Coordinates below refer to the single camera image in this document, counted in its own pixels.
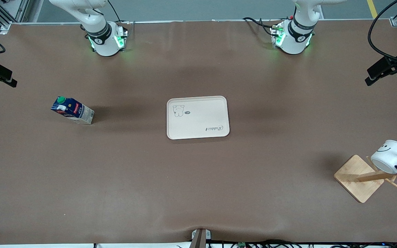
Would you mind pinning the blue white milk carton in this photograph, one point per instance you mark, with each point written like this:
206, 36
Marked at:
72, 111

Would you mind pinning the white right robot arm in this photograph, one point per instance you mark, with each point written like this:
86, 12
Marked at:
103, 43

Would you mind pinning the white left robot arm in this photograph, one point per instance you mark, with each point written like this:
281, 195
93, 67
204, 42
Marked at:
295, 39

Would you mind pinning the cream rabbit print tray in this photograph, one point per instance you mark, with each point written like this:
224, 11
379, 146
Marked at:
198, 120

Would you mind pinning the wooden mug tree rack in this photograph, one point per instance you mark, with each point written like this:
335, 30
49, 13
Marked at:
357, 179

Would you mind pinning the brown table cover sheet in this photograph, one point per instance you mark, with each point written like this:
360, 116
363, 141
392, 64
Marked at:
198, 193

